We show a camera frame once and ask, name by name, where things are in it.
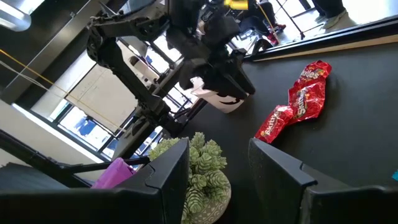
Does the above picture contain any black rod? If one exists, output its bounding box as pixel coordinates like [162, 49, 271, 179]
[62, 156, 150, 175]

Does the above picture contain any person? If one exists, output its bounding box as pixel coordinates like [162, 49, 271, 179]
[239, 0, 287, 47]
[312, 0, 348, 30]

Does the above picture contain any black diagonal frame strut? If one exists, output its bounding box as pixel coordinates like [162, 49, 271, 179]
[0, 129, 91, 189]

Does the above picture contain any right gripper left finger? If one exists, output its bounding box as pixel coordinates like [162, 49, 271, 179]
[0, 138, 191, 224]

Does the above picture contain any large red Skittles bag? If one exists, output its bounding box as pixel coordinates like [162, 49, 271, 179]
[254, 60, 333, 144]

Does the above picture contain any purple plastic bucket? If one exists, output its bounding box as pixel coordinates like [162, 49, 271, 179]
[91, 157, 137, 190]

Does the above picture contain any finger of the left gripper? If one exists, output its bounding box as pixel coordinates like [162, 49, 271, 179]
[178, 58, 206, 91]
[203, 66, 257, 101]

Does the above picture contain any overhead LED light bar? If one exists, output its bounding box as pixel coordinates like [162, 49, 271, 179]
[0, 0, 32, 32]

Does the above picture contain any white jack-o-lantern bucket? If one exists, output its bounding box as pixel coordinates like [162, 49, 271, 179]
[190, 77, 249, 114]

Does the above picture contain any yellow cord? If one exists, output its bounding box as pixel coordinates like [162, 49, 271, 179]
[0, 49, 126, 132]

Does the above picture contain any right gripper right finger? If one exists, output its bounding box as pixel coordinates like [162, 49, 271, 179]
[248, 138, 398, 224]

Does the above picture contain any black frame beam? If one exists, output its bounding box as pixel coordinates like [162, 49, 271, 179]
[0, 0, 109, 105]

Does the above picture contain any beige board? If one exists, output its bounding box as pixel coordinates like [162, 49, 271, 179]
[65, 63, 139, 133]

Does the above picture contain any green succulent in grey pot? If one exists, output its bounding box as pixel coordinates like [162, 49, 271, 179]
[148, 132, 233, 224]

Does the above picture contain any yellow object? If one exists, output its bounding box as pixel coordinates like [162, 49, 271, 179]
[223, 0, 249, 11]

